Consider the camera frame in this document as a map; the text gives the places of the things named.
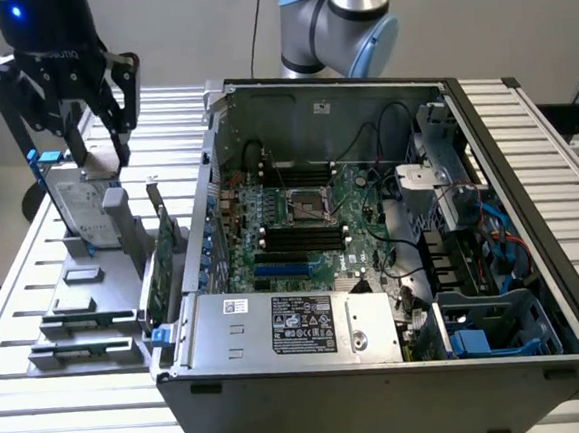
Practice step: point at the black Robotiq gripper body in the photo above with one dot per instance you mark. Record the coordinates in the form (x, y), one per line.
(64, 68)

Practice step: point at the square tan CPU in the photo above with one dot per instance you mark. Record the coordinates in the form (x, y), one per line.
(99, 163)

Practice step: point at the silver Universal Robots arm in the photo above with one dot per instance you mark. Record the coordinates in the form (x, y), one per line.
(324, 18)

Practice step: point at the metal CPU socket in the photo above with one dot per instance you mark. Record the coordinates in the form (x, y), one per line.
(306, 204)

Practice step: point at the silver hard disk blue caddy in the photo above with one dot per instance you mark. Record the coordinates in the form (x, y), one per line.
(85, 207)

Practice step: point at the black round stand base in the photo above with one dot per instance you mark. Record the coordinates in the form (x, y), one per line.
(32, 201)

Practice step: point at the green graphics card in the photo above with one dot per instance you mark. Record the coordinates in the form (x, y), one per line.
(163, 266)

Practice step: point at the grey parts rack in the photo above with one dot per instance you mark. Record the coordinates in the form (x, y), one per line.
(120, 290)

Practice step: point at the black RAM slot bank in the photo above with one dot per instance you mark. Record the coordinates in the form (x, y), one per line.
(298, 174)
(303, 236)

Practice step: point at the white case label sticker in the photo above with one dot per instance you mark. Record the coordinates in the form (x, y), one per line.
(321, 107)

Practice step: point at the blue case latch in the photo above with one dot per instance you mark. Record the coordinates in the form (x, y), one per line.
(161, 335)

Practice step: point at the black expansion slot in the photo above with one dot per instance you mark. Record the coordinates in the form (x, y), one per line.
(280, 257)

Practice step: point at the blue expansion slot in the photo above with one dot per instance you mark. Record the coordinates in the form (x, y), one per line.
(280, 270)

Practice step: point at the silver power supply unit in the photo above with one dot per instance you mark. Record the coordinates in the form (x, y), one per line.
(288, 327)

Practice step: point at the green motherboard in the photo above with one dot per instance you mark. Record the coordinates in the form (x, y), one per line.
(362, 251)

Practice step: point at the metal disk bay cage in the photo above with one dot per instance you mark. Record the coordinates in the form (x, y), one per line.
(436, 165)

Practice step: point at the black open PC case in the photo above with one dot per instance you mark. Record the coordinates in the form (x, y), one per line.
(384, 394)

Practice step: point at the black bracket plate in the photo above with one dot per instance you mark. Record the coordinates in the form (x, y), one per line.
(563, 120)

